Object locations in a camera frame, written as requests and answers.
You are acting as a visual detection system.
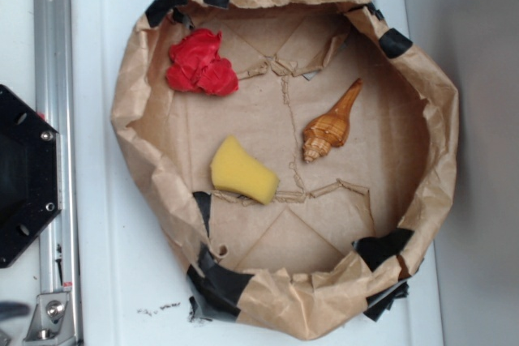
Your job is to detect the brown spiral seashell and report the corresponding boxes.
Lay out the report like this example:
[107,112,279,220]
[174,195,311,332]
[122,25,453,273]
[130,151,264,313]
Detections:
[302,78,363,163]

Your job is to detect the yellow sponge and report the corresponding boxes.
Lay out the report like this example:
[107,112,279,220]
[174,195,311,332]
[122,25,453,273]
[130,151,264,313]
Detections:
[210,135,280,205]

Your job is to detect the metal corner bracket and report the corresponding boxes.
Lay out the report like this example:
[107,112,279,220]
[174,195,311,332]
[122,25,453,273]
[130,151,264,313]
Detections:
[23,292,75,345]

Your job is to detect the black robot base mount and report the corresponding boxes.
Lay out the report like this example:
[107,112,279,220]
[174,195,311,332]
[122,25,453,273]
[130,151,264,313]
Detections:
[1,85,60,269]

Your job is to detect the crumpled red paper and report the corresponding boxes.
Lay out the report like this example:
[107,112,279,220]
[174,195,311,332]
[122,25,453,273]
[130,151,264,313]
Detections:
[165,28,238,96]

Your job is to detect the aluminium extrusion rail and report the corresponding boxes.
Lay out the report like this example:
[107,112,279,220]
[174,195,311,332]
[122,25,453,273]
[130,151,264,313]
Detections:
[34,0,84,345]

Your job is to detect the brown paper bag basin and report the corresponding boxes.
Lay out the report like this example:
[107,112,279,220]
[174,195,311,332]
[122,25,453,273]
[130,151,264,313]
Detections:
[111,0,459,340]

